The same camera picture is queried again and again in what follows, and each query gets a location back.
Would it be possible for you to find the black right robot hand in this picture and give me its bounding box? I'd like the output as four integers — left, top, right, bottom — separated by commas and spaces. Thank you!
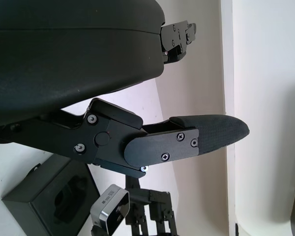
90, 176, 178, 236

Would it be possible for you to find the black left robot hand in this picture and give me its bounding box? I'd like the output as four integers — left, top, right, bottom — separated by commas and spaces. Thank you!
0, 0, 251, 179

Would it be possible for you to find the small silver depth camera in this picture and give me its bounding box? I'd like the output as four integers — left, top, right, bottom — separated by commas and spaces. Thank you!
89, 183, 130, 236

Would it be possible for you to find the black box base foam insert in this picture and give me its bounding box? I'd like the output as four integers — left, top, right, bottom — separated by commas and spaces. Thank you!
1, 154, 101, 236

